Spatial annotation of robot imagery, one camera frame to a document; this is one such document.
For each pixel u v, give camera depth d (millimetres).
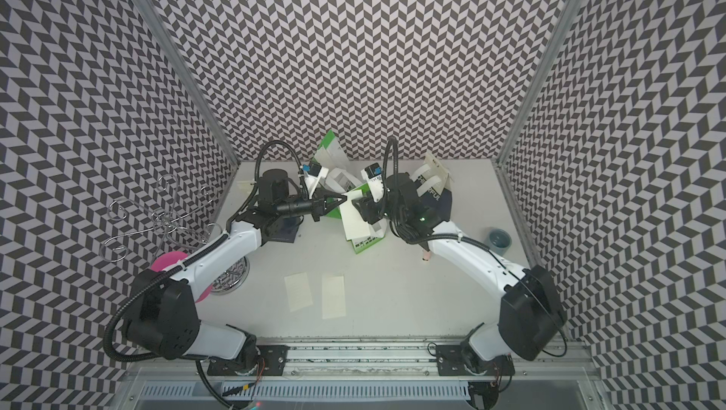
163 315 415
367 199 730
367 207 670
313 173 693
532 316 408
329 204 737
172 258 603
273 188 621
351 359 752
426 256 891
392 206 586
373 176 665
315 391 693
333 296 845
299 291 862
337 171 838
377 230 788
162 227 839
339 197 756
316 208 683
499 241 904
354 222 774
